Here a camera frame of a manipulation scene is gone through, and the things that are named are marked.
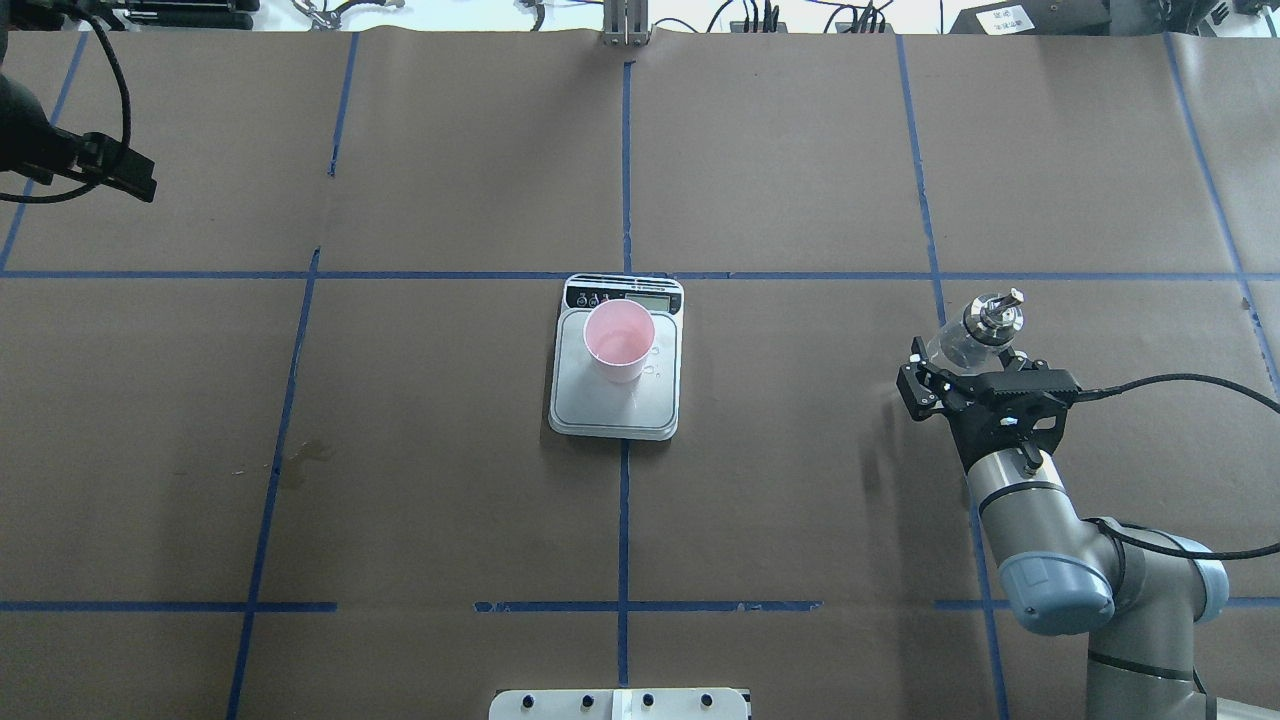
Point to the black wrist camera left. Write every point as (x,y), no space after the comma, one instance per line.
(1006,390)

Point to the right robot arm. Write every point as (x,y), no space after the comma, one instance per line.
(1138,598)

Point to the glass sauce bottle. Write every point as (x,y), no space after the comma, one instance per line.
(970,341)

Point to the digital kitchen scale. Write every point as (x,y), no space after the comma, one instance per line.
(583,403)

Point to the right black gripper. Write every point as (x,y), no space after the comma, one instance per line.
(917,383)

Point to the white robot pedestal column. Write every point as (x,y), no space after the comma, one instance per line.
(623,703)

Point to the black power strip box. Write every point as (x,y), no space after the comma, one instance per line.
(1006,18)

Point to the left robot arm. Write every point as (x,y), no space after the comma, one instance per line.
(22,114)

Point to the pink plastic cup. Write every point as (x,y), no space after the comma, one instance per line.
(619,335)

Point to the aluminium frame post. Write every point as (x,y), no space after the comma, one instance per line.
(625,23)

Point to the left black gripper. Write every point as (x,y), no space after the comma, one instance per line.
(22,125)

